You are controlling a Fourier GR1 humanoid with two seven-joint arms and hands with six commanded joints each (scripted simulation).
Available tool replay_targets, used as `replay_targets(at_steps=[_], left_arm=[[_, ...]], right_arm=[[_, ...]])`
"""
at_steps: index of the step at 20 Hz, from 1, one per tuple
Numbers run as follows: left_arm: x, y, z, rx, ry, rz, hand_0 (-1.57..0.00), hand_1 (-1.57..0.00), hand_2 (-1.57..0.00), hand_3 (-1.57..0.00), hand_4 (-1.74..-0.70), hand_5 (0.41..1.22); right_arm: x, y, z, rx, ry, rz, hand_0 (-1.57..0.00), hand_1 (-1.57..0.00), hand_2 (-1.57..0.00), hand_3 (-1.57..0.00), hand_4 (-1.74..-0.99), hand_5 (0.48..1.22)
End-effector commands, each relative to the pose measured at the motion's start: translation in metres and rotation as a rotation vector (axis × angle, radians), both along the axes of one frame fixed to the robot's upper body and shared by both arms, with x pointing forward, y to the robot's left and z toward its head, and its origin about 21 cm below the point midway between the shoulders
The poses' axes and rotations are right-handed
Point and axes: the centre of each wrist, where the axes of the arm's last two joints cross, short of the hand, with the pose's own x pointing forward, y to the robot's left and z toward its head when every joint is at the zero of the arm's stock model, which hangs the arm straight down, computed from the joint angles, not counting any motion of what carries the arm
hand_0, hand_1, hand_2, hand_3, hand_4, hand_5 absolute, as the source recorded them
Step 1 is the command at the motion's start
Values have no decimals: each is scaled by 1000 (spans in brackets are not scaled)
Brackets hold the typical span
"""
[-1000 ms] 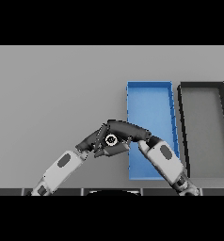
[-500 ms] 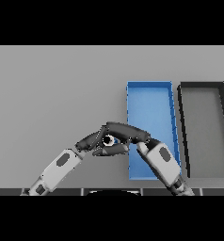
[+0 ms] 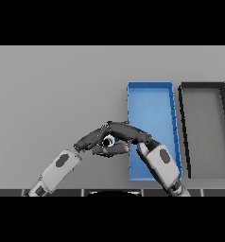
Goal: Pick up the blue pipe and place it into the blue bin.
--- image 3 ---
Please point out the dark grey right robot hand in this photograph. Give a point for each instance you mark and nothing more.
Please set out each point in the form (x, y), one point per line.
(130, 133)

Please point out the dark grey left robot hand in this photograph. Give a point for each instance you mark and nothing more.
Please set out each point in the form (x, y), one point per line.
(90, 140)

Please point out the blue pipe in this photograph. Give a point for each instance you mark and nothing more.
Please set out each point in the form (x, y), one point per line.
(109, 141)

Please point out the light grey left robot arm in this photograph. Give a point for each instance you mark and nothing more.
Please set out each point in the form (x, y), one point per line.
(56, 168)

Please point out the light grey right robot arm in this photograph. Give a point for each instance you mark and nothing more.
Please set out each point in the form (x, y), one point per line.
(161, 162)

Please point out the blue bin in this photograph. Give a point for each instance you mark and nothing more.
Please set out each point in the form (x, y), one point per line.
(152, 126)

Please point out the dark grey bin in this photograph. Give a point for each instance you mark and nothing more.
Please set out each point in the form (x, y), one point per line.
(205, 129)

